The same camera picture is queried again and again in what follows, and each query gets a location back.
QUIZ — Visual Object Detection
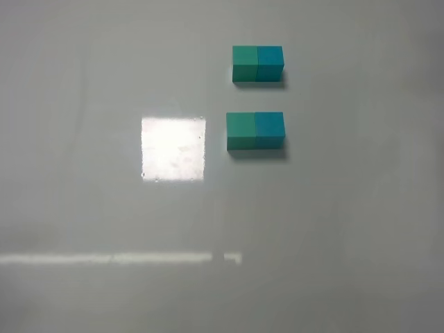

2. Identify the green template cube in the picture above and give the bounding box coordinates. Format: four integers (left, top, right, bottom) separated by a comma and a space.
232, 45, 259, 83

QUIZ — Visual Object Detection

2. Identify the blue template cube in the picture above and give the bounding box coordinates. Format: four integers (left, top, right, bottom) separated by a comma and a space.
256, 46, 284, 82

